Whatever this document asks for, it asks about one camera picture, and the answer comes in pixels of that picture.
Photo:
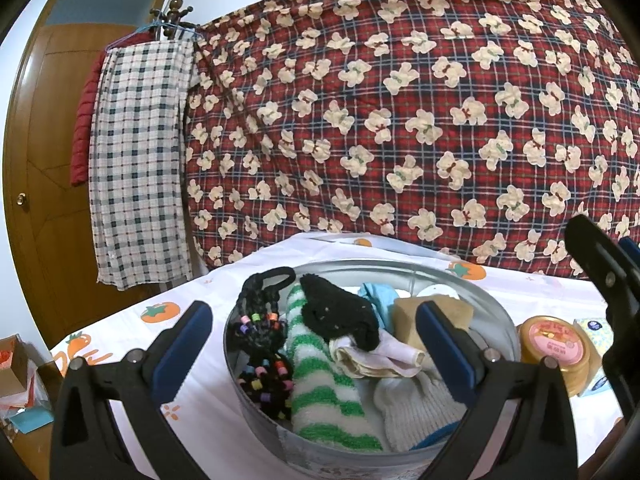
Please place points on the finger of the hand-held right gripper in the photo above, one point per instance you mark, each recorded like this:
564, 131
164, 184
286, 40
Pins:
600, 260
631, 251

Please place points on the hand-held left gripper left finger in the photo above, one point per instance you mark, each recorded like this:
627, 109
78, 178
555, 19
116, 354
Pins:
182, 355

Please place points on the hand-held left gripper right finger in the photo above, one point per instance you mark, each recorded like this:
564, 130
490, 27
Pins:
447, 355

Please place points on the yellow sponge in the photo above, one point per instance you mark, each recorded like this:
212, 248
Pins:
455, 310

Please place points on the white knit sock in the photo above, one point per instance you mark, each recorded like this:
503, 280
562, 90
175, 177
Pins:
415, 410

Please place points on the cream waffle cloth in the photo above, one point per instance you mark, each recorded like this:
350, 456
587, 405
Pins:
370, 360

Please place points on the light blue cloth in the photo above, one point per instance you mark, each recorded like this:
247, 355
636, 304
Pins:
380, 302

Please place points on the black fuzzy washcloth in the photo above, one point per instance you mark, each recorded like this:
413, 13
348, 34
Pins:
340, 310

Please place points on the round metal tin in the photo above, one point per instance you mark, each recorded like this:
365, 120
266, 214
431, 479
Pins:
350, 272

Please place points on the green striped fuzzy sock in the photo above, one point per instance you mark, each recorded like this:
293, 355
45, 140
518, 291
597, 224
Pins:
320, 400

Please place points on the blue dotted tissue box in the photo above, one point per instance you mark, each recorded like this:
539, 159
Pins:
592, 340

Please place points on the round yellow pink-lidded jar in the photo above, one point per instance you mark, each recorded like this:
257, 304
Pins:
550, 340

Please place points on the fruit print tablecloth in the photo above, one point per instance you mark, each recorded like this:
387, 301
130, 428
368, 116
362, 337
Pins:
225, 280

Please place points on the teal paper sheet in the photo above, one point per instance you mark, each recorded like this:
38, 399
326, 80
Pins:
32, 417

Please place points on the cardboard box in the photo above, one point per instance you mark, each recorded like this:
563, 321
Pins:
17, 365

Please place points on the checkered white cloth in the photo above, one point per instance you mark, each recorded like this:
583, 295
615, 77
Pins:
135, 160

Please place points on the brass door knob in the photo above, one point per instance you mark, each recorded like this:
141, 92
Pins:
21, 198

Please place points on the wooden door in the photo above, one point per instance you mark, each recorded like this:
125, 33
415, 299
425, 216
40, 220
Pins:
50, 160

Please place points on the red padded jacket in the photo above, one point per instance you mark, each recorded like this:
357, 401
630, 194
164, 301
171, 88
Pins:
82, 135

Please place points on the red plaid bear blanket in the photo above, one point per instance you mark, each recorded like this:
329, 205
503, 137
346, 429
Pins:
400, 110

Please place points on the blue clothes hanger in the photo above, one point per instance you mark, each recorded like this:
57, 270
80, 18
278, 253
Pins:
131, 36

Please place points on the wooden coat rack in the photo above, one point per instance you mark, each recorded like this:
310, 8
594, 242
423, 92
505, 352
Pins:
174, 10

